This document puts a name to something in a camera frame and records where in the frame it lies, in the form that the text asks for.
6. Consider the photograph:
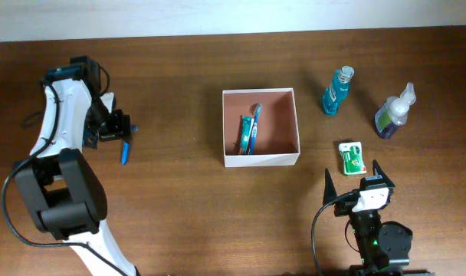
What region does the white open cardboard box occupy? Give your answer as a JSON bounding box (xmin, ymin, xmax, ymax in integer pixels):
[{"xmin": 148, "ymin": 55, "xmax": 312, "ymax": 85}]
[{"xmin": 222, "ymin": 88, "xmax": 300, "ymax": 167}]

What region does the blue white toothbrush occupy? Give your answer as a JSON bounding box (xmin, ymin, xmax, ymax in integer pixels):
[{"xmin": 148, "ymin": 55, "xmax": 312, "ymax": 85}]
[{"xmin": 248, "ymin": 103, "xmax": 263, "ymax": 155}]

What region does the green white soap packet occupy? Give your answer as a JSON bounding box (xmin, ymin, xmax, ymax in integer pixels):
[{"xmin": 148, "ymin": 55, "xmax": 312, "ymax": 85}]
[{"xmin": 338, "ymin": 142, "xmax": 367, "ymax": 176}]

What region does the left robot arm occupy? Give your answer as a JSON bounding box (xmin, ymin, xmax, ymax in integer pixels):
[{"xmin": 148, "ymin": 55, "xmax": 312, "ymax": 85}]
[{"xmin": 4, "ymin": 56, "xmax": 139, "ymax": 275}]

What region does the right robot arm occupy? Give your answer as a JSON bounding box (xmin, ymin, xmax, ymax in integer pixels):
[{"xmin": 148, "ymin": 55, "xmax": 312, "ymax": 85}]
[{"xmin": 317, "ymin": 160, "xmax": 432, "ymax": 276}]

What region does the clear foaming soap dispenser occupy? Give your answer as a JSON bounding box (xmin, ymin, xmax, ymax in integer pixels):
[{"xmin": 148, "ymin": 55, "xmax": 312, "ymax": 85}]
[{"xmin": 374, "ymin": 82, "xmax": 416, "ymax": 139}]

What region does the green white toothpaste tube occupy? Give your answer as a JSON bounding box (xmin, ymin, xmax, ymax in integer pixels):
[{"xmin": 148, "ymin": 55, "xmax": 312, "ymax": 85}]
[{"xmin": 238, "ymin": 116, "xmax": 254, "ymax": 155}]

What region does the blue mouthwash bottle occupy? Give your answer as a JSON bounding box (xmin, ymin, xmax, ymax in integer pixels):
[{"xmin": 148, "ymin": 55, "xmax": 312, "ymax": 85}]
[{"xmin": 322, "ymin": 66, "xmax": 355, "ymax": 116}]

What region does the blue disposable razor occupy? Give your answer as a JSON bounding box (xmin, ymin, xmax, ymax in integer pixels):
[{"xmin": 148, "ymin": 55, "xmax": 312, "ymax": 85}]
[{"xmin": 120, "ymin": 125, "xmax": 139, "ymax": 166}]

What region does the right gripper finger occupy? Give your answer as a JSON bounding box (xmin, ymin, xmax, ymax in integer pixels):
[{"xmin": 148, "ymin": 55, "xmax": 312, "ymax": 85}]
[
  {"xmin": 372, "ymin": 159, "xmax": 395, "ymax": 189},
  {"xmin": 323, "ymin": 168, "xmax": 337, "ymax": 205}
]

